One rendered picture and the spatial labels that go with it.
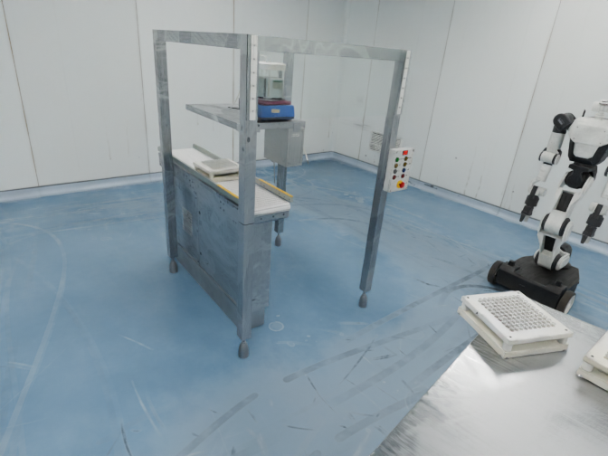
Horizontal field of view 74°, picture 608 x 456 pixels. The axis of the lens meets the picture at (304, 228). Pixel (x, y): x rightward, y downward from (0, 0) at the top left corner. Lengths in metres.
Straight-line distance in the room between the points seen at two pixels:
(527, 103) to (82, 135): 4.85
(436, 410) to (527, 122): 4.31
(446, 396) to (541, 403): 0.26
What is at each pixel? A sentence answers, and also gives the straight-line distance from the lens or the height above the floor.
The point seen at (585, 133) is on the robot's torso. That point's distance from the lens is 3.41.
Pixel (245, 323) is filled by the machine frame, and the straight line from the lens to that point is 2.31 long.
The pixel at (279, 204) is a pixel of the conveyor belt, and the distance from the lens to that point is 2.18.
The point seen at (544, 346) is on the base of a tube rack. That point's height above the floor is 0.86.
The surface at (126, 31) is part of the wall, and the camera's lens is 5.15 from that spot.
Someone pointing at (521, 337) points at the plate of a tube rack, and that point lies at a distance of 1.44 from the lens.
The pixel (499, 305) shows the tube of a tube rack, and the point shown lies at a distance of 1.55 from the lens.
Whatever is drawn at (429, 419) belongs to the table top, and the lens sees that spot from 1.16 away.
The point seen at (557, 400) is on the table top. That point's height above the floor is 0.83.
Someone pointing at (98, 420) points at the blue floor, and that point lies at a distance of 2.30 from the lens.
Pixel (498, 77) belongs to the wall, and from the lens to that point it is 5.35.
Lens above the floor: 1.65
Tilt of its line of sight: 24 degrees down
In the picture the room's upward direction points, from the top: 5 degrees clockwise
